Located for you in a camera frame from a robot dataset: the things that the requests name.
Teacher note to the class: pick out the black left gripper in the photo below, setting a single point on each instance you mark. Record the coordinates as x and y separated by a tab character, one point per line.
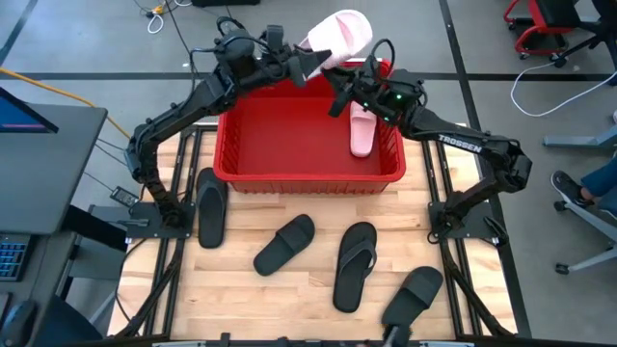
294	65

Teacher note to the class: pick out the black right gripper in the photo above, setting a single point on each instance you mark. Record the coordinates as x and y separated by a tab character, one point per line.
366	91

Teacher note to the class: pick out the pink slide sandal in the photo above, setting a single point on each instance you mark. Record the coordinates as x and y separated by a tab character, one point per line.
361	140
342	34

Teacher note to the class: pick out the black rubber slide sandal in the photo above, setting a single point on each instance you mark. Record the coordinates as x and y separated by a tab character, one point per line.
275	253
414	289

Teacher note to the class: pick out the black flip-flop white stripe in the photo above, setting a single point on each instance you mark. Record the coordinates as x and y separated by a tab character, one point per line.
211	226
347	289

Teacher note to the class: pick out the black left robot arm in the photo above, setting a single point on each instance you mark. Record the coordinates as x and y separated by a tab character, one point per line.
193	103

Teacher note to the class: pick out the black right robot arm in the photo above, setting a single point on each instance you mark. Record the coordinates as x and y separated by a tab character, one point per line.
463	142

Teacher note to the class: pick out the large red plastic bin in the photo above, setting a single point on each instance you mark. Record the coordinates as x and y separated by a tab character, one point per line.
289	144

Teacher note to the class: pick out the red and black chair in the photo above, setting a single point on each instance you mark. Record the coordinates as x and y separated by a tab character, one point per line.
535	43

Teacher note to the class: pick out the black power adapter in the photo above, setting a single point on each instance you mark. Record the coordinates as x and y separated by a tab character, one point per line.
124	196

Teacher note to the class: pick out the grey table foot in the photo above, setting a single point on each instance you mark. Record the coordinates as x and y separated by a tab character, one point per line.
578	141

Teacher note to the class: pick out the person's black shoe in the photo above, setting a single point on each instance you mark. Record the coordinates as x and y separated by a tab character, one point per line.
569	188

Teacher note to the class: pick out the black office chair base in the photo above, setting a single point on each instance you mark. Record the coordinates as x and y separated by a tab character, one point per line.
602	29

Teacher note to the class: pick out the person's leg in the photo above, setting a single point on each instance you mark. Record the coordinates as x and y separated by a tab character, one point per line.
602	183

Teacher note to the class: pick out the grey office chair base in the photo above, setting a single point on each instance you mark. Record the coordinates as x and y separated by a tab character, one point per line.
593	224

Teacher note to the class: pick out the computer monitor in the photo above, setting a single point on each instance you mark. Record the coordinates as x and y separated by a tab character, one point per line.
19	118

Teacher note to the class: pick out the black keyboard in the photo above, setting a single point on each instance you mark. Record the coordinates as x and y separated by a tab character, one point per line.
12	255

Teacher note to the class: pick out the dark office chair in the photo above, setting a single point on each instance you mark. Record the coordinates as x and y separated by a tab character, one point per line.
62	323

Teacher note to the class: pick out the black computer mouse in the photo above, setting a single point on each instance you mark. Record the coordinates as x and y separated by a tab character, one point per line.
19	323

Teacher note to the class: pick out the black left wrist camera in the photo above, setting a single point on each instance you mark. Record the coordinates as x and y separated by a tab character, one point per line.
275	38

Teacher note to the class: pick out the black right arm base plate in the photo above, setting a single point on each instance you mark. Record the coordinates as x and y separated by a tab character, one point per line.
474	226

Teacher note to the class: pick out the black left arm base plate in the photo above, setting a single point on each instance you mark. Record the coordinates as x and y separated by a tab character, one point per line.
144	226

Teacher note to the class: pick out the black metal table frame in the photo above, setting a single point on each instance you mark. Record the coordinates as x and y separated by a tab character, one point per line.
337	344

